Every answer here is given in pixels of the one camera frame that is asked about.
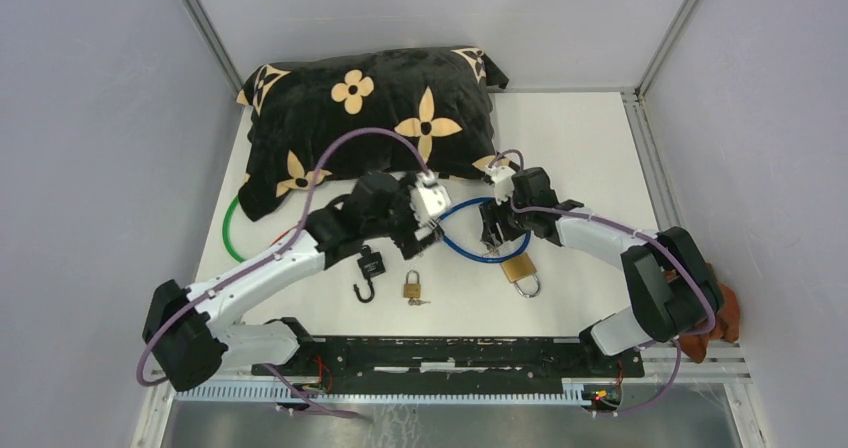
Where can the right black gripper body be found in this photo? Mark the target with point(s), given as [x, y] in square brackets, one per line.
[508, 221]

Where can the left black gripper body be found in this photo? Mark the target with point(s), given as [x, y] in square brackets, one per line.
[402, 223]

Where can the large brass padlock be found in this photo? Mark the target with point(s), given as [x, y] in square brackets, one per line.
[521, 273]

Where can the black padlock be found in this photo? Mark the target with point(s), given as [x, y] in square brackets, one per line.
[371, 265]

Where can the small brass padlock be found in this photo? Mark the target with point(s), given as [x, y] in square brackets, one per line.
[412, 290]

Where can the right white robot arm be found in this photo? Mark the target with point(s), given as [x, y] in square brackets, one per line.
[671, 290]

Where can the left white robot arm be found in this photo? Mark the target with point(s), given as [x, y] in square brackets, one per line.
[194, 331]

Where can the black floral pillow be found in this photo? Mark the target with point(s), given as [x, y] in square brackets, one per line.
[392, 111]

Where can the brown cloth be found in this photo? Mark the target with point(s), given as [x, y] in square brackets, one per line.
[726, 327]

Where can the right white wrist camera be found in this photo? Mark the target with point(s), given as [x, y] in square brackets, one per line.
[501, 181]

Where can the red cable lock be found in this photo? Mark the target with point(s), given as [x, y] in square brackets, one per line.
[282, 236]

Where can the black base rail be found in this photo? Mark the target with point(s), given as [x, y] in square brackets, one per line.
[524, 368]

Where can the green cable lock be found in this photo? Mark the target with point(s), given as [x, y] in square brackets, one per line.
[230, 248]

